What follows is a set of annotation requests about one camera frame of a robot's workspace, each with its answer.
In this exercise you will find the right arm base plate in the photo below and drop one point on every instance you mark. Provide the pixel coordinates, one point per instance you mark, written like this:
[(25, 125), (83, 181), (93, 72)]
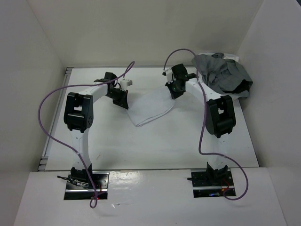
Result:
[(205, 186)]

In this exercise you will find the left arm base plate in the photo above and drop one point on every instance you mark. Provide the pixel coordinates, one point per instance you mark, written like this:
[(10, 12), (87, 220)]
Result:
[(79, 190)]

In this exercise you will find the white laundry basket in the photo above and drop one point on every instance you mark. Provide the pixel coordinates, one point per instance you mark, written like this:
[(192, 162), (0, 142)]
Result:
[(225, 56)]

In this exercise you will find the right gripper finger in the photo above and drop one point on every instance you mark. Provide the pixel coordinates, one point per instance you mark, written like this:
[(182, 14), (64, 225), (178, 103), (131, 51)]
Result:
[(171, 89), (180, 92)]

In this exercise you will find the grey skirt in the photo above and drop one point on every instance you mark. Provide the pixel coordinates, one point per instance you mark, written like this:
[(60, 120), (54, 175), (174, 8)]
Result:
[(221, 75)]

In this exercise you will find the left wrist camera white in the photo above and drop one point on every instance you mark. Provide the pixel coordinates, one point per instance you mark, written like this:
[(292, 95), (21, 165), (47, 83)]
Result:
[(125, 83)]

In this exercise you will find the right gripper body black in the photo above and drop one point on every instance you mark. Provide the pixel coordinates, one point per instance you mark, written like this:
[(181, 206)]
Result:
[(175, 85)]

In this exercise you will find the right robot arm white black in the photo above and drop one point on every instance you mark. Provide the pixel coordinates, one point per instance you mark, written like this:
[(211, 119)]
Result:
[(219, 121)]

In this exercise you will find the white skirt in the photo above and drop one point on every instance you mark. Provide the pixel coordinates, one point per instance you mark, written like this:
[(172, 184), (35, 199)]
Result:
[(150, 106)]

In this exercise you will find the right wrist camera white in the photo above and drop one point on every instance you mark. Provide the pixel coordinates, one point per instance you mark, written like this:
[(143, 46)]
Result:
[(168, 75)]

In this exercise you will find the black garment in basket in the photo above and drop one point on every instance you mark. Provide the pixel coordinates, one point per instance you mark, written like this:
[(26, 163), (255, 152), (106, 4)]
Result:
[(243, 89)]

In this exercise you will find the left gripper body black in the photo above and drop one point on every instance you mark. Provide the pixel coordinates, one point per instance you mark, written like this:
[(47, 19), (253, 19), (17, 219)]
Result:
[(117, 93)]

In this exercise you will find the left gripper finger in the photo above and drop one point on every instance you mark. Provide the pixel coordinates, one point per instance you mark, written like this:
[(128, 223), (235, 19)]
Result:
[(124, 100), (119, 102)]

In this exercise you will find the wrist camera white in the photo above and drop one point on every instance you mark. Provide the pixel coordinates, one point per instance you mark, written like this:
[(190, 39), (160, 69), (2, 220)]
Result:
[(168, 75), (125, 83)]

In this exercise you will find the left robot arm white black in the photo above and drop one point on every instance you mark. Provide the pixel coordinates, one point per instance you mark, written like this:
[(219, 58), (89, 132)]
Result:
[(79, 117)]

